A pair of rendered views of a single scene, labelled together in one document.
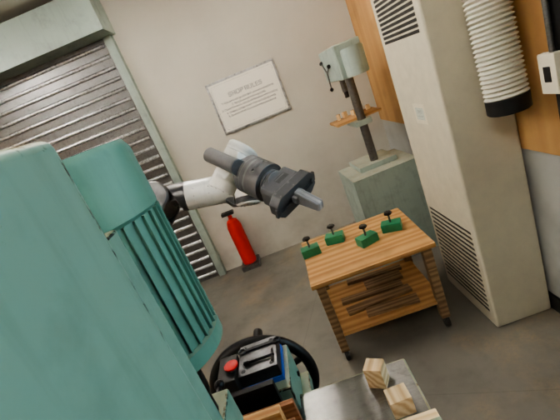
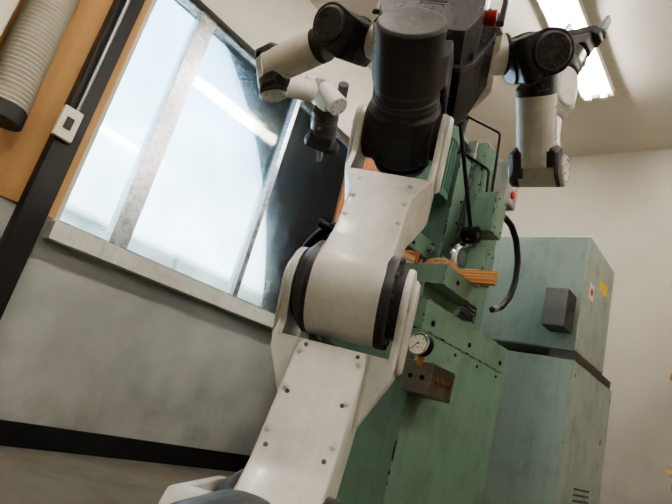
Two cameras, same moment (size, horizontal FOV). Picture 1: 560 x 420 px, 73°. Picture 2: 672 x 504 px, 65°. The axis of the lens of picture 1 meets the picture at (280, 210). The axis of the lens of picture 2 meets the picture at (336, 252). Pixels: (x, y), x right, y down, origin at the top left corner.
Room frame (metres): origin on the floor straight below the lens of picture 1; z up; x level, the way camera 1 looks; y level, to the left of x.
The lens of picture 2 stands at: (1.92, 1.12, 0.45)
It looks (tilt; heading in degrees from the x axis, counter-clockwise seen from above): 16 degrees up; 220
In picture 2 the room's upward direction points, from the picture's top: 16 degrees clockwise
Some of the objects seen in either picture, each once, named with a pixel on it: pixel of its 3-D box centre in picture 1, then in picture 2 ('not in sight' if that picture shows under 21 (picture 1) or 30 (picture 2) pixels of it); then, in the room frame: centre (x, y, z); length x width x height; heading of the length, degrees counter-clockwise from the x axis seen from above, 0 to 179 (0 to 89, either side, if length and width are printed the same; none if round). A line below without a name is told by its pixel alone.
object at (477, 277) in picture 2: not in sight; (416, 274); (0.50, 0.29, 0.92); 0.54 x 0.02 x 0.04; 86
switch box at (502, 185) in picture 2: not in sight; (505, 186); (0.18, 0.40, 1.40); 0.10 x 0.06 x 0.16; 176
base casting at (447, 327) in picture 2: not in sight; (410, 332); (0.37, 0.24, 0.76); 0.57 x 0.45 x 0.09; 176
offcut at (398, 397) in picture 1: (399, 401); not in sight; (0.52, -0.07, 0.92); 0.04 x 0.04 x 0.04; 89
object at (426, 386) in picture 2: not in sight; (428, 381); (0.65, 0.49, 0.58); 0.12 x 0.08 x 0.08; 176
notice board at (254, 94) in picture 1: (248, 97); not in sight; (3.52, -0.12, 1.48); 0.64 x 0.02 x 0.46; 87
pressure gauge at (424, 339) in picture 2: not in sight; (420, 348); (0.72, 0.48, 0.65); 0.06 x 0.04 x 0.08; 86
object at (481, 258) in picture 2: not in sight; (476, 267); (0.32, 0.40, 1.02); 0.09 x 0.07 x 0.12; 86
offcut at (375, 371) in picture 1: (376, 373); not in sight; (0.60, -0.05, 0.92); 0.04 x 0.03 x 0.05; 58
